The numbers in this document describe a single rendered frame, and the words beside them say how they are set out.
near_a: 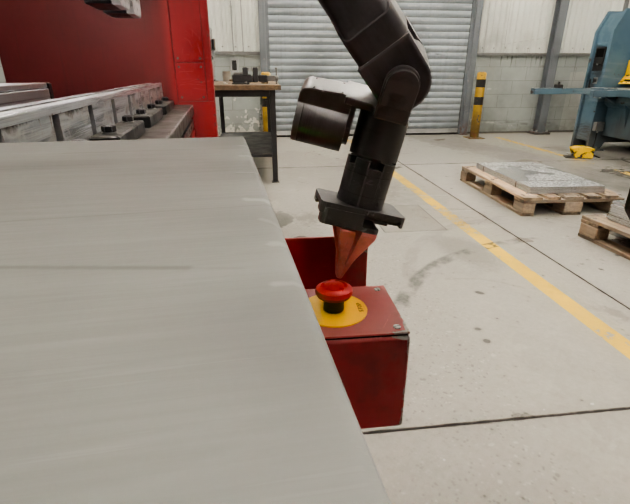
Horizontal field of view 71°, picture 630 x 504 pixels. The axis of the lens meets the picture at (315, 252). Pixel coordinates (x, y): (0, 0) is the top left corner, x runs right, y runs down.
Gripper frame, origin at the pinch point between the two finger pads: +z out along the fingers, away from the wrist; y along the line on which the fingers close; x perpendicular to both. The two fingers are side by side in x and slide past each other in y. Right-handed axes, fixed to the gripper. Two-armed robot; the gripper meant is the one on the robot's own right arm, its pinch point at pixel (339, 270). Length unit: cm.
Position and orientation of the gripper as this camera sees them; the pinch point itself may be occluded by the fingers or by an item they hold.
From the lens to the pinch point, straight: 56.2
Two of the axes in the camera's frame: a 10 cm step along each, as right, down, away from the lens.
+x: 1.1, 3.6, -9.3
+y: -9.6, -1.9, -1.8
